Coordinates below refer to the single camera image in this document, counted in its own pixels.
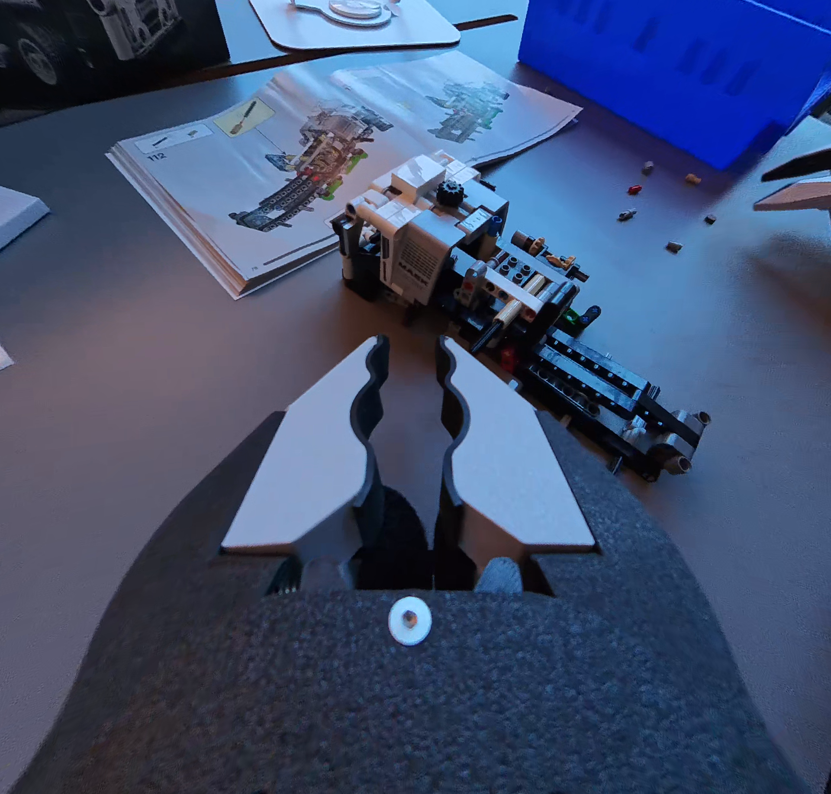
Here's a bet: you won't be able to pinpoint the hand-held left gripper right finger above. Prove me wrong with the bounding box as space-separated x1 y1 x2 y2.
434 334 598 588

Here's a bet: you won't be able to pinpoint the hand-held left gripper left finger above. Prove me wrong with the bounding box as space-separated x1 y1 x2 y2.
221 334 392 590

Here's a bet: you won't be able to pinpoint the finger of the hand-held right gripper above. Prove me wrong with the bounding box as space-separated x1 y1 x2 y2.
753 177 831 212
761 151 831 183

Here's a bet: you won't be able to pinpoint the lego truck model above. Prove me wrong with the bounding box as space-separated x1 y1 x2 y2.
330 151 712 483

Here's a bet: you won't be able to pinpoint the scattered small lego pieces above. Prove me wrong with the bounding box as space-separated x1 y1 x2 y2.
617 161 718 254

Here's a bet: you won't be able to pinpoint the lego set box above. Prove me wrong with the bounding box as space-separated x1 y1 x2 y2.
0 0 231 126

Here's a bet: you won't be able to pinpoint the blue plastic bin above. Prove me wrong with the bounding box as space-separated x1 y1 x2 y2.
517 0 831 172

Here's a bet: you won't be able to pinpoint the open instruction booklet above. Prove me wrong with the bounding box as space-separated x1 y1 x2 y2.
106 51 583 300

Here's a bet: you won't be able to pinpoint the small white pad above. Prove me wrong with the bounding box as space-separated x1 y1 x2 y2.
0 186 52 253

